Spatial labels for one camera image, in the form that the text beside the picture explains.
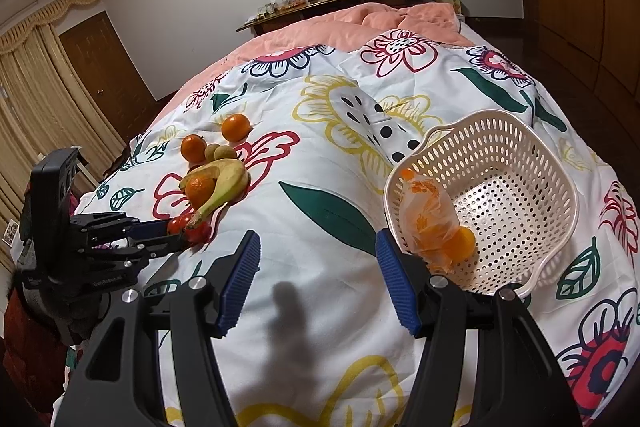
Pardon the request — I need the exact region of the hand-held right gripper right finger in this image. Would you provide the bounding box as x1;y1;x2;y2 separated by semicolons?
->
375;229;583;427

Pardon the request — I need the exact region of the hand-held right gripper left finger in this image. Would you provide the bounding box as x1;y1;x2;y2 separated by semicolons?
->
55;229;262;427

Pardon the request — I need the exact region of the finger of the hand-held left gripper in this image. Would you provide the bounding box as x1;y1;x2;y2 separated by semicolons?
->
80;233;201;269
70;212;177;240

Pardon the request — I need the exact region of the white perforated plastic basket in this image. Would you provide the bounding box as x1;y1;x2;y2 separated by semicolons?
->
383;108;581;298

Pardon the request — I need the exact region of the white floral duvet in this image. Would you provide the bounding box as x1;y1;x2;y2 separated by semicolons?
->
67;32;640;427

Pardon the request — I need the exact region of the small orange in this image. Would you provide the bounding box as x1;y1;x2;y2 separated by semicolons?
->
444;227;477;263

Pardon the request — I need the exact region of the clear plastic bag of oranges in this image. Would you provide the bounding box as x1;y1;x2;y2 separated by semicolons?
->
397;166;463;274

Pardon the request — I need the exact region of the yellow banana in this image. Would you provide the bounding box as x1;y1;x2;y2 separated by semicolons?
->
179;158;251;228

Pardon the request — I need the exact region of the person's red clothing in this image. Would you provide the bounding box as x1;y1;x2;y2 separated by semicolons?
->
0;289;73;414

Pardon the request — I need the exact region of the beige curtain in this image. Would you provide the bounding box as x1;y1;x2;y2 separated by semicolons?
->
0;0;127;218

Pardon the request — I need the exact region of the wooden door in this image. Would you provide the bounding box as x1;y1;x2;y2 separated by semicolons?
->
59;11;157;120

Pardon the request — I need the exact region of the pink blanket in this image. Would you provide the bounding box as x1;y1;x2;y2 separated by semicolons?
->
150;2;481;128

